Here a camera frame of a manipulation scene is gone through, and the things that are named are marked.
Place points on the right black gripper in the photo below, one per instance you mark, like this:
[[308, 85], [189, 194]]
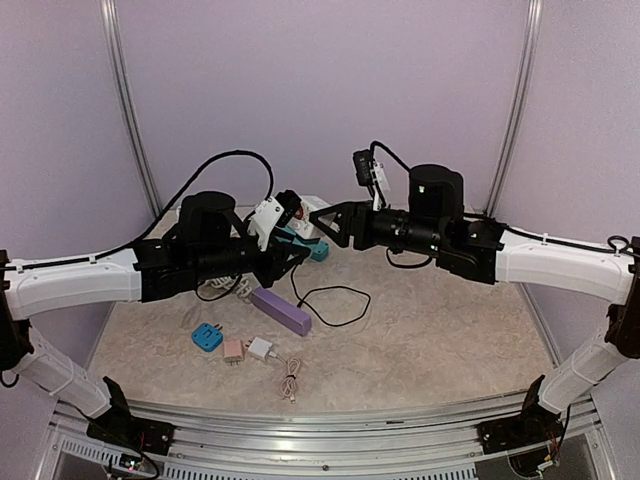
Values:
[[361, 209]]

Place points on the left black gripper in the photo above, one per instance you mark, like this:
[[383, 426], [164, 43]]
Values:
[[276, 267]]

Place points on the white cube socket with sticker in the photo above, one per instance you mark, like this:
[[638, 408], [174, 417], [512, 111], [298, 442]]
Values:
[[300, 222]]

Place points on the purple rectangular power block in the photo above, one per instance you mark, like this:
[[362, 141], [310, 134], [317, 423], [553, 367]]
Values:
[[285, 313]]

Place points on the white usb charger plug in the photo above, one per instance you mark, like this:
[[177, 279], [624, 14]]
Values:
[[260, 349]]

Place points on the pink plug adapter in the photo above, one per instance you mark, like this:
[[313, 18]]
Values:
[[233, 351]]

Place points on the blue plug adapter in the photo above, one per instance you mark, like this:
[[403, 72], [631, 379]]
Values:
[[208, 337]]

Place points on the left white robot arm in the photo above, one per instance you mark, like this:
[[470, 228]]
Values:
[[208, 241]]

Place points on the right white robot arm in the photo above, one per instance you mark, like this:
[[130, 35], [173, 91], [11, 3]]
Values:
[[484, 250]]

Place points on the teal rectangular power block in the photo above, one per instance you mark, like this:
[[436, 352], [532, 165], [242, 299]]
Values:
[[319, 250]]

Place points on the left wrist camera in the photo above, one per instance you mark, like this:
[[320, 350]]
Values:
[[275, 211]]

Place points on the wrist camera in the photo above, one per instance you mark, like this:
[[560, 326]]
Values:
[[275, 211], [371, 175]]

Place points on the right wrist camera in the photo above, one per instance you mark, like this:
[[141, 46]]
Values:
[[371, 175]]

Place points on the right aluminium corner post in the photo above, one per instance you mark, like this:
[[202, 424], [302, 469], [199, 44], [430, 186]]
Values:
[[517, 106]]

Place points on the aluminium corner post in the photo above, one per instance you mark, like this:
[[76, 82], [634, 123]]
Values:
[[110, 20], [517, 106]]

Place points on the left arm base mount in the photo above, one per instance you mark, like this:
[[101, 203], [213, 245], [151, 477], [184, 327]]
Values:
[[119, 426]]

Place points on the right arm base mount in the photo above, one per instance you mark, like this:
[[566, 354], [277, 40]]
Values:
[[533, 424]]

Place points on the left aluminium corner post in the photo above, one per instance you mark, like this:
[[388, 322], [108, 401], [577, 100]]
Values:
[[110, 20]]

